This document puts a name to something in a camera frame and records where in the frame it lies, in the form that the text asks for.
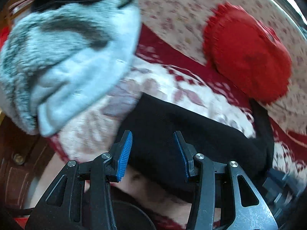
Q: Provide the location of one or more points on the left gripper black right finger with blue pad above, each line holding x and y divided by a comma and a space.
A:
224, 186

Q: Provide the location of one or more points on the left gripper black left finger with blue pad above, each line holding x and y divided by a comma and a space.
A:
60, 207

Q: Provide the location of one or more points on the black knit pants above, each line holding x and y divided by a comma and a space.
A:
156, 155

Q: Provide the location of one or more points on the brown wooden furniture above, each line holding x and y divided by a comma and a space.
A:
23, 161

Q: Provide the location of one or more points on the red ruffled pillow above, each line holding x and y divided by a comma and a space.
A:
247, 53

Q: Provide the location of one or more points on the red white floral blanket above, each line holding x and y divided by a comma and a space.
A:
166, 74

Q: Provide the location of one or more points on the grey white fuzzy garment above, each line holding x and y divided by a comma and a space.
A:
59, 61

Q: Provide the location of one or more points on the beige floral bed sheet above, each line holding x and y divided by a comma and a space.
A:
180, 24

